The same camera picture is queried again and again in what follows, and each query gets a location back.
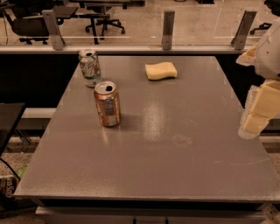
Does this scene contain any dark snack bag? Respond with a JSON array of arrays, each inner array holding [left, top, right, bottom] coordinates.
[[0, 175, 18, 201]]

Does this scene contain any black office chair centre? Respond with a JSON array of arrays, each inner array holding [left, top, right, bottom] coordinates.
[[85, 3, 125, 39]]

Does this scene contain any dark desk in background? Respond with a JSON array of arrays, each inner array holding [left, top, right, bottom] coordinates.
[[52, 5, 109, 45]]

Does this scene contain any black chair base right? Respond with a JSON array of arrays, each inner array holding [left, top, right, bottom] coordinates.
[[249, 23, 272, 35]]

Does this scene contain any black office chair left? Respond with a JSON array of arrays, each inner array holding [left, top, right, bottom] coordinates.
[[0, 0, 54, 45]]

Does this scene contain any yellow sponge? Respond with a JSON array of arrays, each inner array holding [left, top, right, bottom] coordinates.
[[145, 62, 178, 81]]

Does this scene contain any grey glass bracket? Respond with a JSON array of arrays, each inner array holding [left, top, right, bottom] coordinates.
[[42, 10, 64, 51], [162, 10, 175, 50], [231, 10, 256, 50]]

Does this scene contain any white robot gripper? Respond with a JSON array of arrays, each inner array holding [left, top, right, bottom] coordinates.
[[236, 20, 280, 139]]

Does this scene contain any black office chair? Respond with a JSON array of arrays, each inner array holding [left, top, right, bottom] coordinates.
[[85, 3, 125, 39], [0, 0, 54, 45]]

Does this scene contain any grey left glass bracket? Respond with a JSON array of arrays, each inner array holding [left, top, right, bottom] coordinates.
[[42, 10, 64, 51]]

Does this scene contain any grey right glass bracket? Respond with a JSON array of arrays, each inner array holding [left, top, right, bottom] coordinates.
[[231, 10, 256, 50]]

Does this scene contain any orange soda can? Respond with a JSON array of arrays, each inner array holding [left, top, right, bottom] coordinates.
[[94, 80, 121, 127]]

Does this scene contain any grey centre glass bracket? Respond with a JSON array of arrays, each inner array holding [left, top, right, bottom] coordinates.
[[162, 10, 175, 50]]

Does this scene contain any white green soda can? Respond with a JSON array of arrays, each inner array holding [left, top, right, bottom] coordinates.
[[79, 49, 102, 88]]

